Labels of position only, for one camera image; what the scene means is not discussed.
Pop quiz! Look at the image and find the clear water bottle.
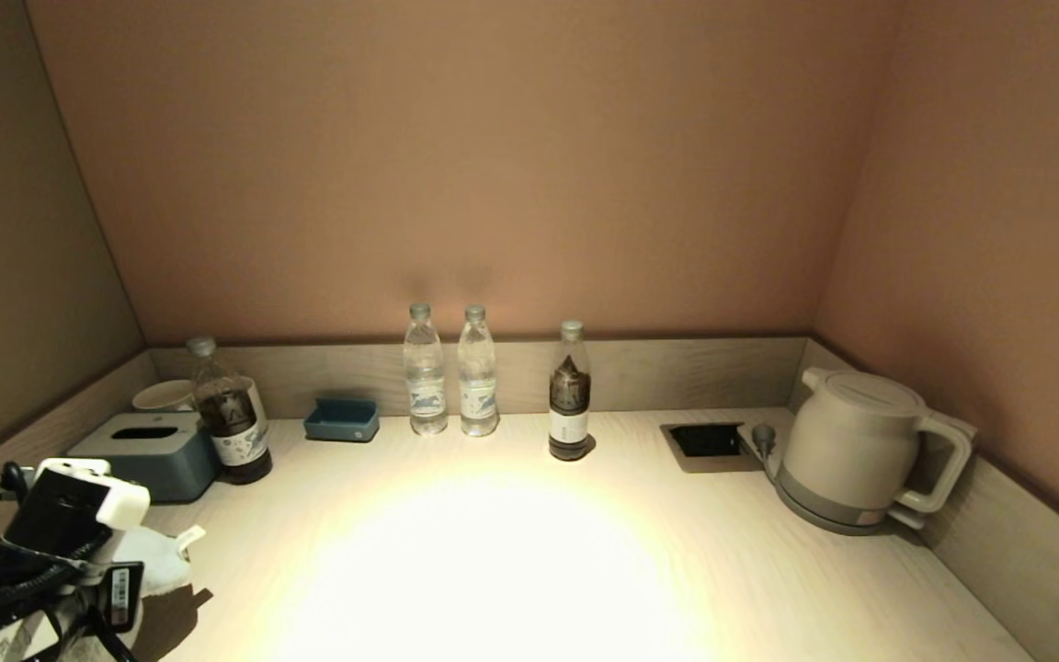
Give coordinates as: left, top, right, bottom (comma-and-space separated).
403, 302, 450, 436
457, 305, 501, 438

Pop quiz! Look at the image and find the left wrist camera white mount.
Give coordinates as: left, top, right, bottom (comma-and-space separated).
0, 457, 153, 564

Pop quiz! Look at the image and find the light grey-white cleaning cloth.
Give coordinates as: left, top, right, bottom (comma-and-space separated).
0, 524, 209, 662

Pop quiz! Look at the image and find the recessed black power socket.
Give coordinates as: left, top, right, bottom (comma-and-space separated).
660, 422, 766, 474

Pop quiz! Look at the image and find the white electric kettle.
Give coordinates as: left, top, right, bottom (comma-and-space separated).
782, 368, 976, 516

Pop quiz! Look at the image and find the blue-grey tissue box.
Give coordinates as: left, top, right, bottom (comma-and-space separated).
67, 412, 221, 505

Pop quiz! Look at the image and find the dark drink bottle blue-print label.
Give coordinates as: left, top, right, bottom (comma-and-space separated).
186, 337, 274, 485

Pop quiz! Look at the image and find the grey kettle base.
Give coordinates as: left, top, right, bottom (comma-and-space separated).
773, 458, 924, 538

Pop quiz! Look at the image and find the grey kettle power plug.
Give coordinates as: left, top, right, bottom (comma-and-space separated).
752, 423, 780, 481

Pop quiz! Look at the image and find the small blue plastic tray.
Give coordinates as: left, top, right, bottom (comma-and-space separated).
303, 397, 381, 444

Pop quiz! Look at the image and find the dark drink bottle barcode label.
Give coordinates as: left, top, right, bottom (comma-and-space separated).
548, 319, 594, 462

